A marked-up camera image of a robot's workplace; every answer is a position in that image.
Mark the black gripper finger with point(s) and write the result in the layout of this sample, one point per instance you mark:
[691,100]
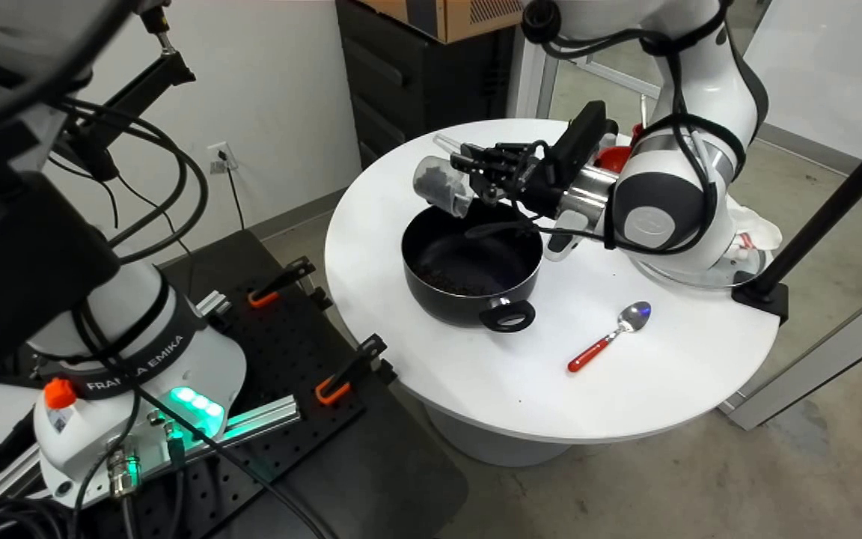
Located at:
[494,156]
[501,188]

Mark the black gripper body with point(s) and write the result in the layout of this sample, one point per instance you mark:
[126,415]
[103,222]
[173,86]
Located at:
[548,180]

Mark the black cooking pot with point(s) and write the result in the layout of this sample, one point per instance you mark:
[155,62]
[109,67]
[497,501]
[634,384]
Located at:
[471,296]

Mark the red bowl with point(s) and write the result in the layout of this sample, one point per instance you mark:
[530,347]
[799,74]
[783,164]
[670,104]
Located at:
[615,156]

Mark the black drawer cabinet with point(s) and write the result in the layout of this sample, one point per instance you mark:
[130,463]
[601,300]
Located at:
[389,91]

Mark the cardboard box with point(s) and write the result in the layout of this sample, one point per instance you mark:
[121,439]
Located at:
[450,17]

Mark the white cloth red print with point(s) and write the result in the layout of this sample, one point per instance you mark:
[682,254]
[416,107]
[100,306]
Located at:
[760,240]

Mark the black perforated base board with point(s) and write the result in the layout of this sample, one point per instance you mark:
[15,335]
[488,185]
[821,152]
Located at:
[281,350]

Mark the black tripod pole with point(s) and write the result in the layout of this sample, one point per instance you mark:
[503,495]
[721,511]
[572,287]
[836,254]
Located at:
[829,215]

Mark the white wall outlet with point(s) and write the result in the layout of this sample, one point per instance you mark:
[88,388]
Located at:
[220,156]

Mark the aluminium rail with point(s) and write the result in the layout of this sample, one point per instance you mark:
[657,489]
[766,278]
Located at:
[260,415]

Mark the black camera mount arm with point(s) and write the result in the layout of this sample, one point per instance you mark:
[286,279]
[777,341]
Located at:
[141,86]

